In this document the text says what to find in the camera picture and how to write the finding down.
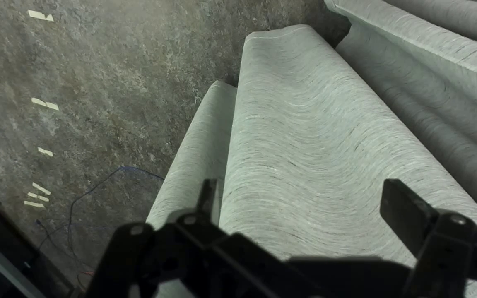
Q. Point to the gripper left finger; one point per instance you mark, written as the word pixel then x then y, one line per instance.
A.
pixel 189 248

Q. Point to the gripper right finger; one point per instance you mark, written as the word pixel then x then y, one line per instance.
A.
pixel 441 244

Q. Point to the grey woven curtain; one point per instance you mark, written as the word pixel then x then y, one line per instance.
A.
pixel 304 140

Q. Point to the strip of pale floor tape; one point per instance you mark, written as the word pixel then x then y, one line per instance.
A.
pixel 34 204
pixel 40 15
pixel 44 103
pixel 41 188
pixel 38 197
pixel 45 152

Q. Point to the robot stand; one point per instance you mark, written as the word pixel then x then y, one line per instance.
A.
pixel 2 256

